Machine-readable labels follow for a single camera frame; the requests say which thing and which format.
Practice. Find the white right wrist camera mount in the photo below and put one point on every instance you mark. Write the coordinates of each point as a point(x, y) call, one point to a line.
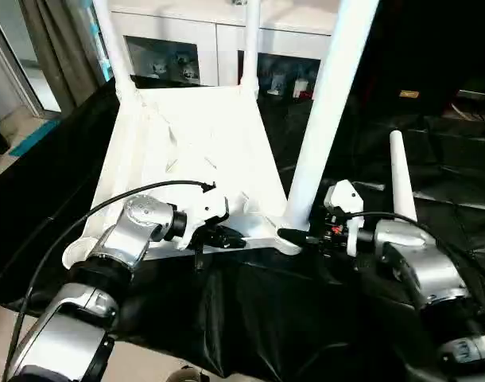
point(344, 199)

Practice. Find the black plastic mat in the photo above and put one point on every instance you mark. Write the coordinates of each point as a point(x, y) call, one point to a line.
point(266, 310)

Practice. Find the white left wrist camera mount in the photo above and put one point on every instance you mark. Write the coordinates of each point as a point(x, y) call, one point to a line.
point(204, 207)

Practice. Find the white glass-door cabinet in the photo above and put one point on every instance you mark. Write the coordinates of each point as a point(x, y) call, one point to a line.
point(167, 24)

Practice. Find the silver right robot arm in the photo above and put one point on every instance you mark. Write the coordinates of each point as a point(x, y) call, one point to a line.
point(425, 262)

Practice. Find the grey-brown curtain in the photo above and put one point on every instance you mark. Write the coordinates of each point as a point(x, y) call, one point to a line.
point(63, 51)

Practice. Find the light blue patterned strip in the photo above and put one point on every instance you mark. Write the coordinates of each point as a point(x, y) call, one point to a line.
point(101, 47)

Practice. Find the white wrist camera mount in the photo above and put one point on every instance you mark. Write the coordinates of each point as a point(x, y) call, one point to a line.
point(204, 207)
point(344, 199)

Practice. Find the white plastic table top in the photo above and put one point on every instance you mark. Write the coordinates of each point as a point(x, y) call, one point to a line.
point(187, 139)

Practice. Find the dark metal rail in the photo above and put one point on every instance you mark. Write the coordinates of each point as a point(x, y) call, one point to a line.
point(479, 94)

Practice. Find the teal plastic frame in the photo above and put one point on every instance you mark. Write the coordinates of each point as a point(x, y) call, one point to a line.
point(36, 137)

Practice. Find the white plastic table leg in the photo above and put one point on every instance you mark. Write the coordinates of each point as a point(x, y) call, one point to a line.
point(107, 40)
point(330, 99)
point(401, 179)
point(251, 40)

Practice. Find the black box with yellow label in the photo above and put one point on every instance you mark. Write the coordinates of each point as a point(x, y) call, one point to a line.
point(405, 47)

